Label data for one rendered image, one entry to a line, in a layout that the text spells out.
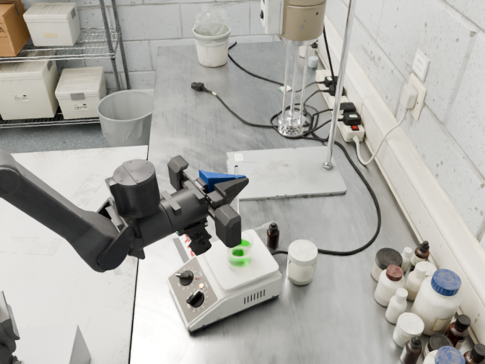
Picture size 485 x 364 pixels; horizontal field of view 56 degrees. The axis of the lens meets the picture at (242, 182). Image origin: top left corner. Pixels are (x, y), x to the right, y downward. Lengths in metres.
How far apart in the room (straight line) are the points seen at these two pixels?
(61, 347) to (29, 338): 0.06
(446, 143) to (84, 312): 0.83
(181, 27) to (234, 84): 1.58
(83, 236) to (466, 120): 0.74
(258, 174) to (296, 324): 0.45
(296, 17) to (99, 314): 0.71
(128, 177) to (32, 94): 2.47
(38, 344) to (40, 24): 2.33
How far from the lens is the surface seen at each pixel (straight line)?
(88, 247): 0.64
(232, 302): 0.89
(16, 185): 0.57
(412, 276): 0.97
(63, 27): 2.92
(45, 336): 0.85
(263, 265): 0.89
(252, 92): 1.60
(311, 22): 0.98
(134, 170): 0.64
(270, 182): 1.19
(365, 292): 0.99
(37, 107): 3.12
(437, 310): 0.90
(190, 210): 0.69
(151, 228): 0.67
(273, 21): 0.98
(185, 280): 0.92
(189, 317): 0.89
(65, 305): 1.01
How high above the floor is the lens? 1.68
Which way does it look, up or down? 40 degrees down
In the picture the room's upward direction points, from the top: straight up
